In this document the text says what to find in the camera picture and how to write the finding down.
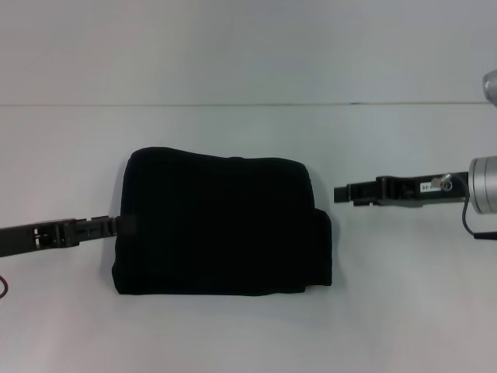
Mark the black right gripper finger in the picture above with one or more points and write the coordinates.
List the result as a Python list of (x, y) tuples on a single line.
[(355, 193)]

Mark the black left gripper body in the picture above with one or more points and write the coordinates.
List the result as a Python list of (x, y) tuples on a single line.
[(35, 237)]

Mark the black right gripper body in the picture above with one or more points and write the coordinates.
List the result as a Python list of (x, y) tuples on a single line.
[(419, 190)]

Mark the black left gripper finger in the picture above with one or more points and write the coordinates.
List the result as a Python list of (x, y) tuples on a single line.
[(105, 226)]

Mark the black t-shirt with white print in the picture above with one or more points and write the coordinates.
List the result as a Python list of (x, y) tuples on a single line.
[(221, 225)]

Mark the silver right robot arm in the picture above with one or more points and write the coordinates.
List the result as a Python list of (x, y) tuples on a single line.
[(483, 184)]

